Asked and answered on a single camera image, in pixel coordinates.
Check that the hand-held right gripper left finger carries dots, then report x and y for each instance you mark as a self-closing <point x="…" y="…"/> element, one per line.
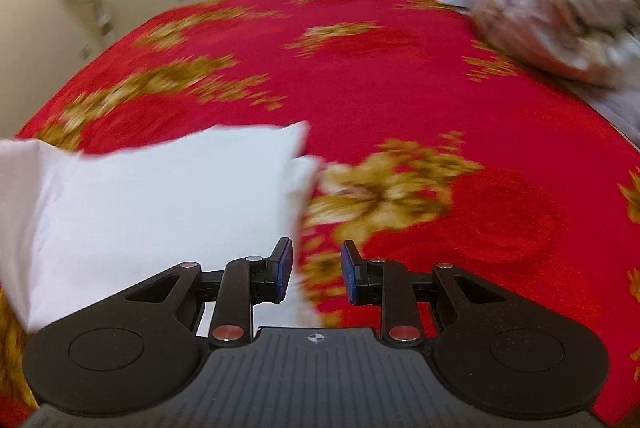
<point x="286" y="269"/>

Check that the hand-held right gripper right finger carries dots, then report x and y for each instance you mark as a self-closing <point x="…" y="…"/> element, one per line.
<point x="350" y="274"/>

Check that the white cotton garment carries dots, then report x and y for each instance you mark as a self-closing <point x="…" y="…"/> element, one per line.
<point x="150" y="218"/>

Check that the red floral blanket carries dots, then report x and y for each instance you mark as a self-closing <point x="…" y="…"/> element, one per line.
<point x="400" y="118"/>

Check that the grey bed sheet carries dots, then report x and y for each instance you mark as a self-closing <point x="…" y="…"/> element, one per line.
<point x="620" y="110"/>

